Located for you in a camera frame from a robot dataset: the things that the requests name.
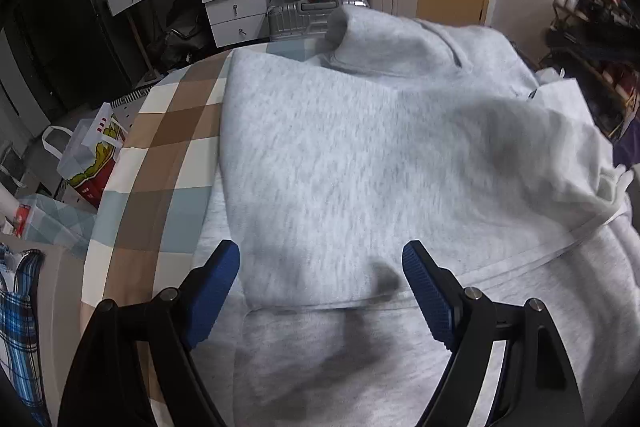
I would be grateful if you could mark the black cabinet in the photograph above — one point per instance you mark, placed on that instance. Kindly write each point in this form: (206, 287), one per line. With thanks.
(60, 32)

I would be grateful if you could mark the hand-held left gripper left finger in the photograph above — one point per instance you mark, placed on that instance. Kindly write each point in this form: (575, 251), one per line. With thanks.
(216, 289)

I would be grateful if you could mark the blue plaid bag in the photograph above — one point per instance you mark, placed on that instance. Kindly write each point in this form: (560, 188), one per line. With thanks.
(20, 332)

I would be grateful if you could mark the purple cloth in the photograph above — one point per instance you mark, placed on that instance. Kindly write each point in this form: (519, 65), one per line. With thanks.
(627, 152)

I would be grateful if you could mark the checkered bed sheet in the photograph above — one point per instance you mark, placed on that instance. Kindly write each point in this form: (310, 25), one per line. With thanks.
(165, 132)

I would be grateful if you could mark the grey hoodie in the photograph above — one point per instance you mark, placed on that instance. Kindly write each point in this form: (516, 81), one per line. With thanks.
(350, 157)

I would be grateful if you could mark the white red shopping bag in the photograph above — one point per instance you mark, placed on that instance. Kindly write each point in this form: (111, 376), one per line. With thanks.
(90, 157)

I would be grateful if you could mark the silver suitcase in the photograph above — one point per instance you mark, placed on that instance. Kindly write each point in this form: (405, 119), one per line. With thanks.
(300, 14)

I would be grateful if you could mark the black bag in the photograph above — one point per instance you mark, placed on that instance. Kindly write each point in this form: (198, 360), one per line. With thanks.
(182, 34)

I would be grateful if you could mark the wooden shoe rack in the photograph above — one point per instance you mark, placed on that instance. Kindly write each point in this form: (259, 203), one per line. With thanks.
(590, 7)

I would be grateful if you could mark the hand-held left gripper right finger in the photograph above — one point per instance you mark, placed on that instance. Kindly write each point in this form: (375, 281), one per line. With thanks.
(429, 292)

